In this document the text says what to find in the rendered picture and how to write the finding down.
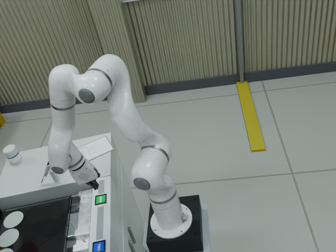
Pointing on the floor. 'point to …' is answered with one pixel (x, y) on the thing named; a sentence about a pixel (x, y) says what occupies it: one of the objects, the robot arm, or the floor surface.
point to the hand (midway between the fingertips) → (94, 184)
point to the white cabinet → (128, 215)
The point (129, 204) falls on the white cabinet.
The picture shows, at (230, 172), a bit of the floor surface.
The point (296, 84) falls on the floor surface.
